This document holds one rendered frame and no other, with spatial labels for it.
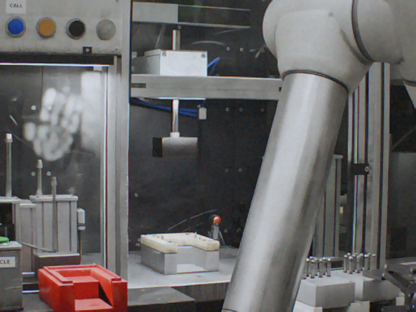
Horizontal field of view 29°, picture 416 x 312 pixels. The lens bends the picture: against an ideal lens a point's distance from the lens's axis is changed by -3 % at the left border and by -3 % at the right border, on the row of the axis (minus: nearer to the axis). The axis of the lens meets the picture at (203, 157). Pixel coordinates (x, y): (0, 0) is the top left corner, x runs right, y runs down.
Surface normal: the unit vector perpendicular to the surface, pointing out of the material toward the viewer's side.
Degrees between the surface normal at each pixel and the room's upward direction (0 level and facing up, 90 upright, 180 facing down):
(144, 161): 90
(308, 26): 75
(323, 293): 90
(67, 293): 90
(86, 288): 90
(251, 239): 68
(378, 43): 124
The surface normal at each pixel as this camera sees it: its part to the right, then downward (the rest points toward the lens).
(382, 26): -0.50, 0.43
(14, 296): 0.41, 0.05
